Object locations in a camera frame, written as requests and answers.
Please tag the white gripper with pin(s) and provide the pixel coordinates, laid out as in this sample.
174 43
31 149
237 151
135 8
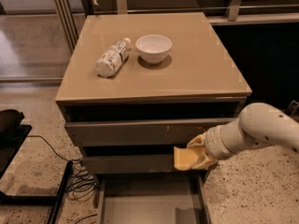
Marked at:
212 143

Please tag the yellow sponge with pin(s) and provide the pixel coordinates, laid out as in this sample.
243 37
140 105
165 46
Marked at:
184 158

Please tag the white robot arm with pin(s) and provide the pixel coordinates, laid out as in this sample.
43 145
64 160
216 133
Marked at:
257 126

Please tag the grey bottom drawer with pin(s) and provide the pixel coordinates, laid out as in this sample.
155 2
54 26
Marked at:
171 198

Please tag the grey drawer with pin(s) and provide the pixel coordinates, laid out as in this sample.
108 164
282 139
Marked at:
145 124
171 198
131 159

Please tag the grey top drawer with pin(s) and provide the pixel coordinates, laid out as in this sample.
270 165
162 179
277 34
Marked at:
145 124

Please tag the grey drawer cabinet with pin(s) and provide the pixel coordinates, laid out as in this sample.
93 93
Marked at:
198 69

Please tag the grey middle drawer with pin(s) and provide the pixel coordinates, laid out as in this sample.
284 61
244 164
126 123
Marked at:
131 159

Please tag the small dark box on floor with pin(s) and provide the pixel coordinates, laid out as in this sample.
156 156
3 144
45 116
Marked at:
293 108

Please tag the white ceramic bowl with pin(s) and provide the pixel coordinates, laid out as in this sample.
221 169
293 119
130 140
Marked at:
153 49

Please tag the clear plastic water bottle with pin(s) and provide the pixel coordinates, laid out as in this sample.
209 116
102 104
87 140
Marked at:
113 58

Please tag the metal railing shelf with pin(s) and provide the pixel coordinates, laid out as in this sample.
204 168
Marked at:
219 12

